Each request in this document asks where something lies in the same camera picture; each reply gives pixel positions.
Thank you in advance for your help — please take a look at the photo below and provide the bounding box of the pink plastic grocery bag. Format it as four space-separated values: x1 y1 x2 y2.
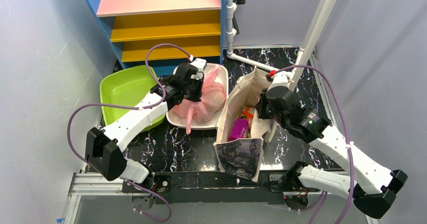
172 64 227 135

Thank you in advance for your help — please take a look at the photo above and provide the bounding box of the orange Fox's candy bag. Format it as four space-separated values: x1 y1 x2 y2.
240 106 255 130

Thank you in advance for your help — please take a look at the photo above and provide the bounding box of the purple snack bag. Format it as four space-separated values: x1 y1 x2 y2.
228 117 249 141

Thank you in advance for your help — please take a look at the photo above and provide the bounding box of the beige canvas tote bag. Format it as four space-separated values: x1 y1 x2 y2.
213 68 277 182

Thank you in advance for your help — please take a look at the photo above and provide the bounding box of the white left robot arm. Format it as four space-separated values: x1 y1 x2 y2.
84 58 207 183

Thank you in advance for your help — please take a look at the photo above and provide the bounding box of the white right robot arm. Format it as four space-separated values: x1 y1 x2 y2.
255 86 408 219

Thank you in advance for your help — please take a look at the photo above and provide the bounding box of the green plastic tray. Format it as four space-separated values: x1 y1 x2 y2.
100 65 165 131

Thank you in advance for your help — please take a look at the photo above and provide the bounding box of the colourful wooden shelf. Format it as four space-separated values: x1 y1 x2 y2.
86 0 226 76

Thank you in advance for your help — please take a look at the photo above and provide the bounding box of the white pvc pipe stand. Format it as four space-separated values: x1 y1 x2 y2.
225 0 276 71

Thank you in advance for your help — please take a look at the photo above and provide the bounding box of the white camera pole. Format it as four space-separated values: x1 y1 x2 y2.
288 0 346 92

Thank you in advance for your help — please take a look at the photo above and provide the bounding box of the aluminium base frame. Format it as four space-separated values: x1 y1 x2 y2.
63 44 380 224

